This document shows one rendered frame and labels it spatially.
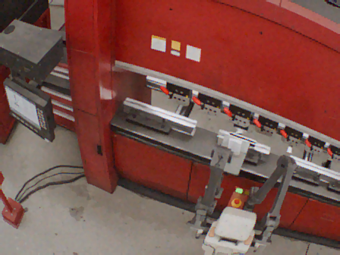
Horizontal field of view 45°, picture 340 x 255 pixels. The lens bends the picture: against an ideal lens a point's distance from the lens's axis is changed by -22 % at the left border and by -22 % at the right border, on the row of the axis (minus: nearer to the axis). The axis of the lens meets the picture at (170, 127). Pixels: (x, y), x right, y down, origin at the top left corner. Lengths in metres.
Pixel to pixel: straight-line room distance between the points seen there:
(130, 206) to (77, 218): 0.51
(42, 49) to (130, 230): 2.01
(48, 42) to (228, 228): 1.41
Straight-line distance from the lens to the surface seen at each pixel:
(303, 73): 2.63
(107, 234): 4.00
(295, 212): 3.67
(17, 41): 2.67
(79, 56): 2.92
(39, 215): 4.15
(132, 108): 3.44
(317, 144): 3.07
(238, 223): 2.56
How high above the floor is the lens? 3.66
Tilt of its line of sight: 54 degrees down
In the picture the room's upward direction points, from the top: 4 degrees clockwise
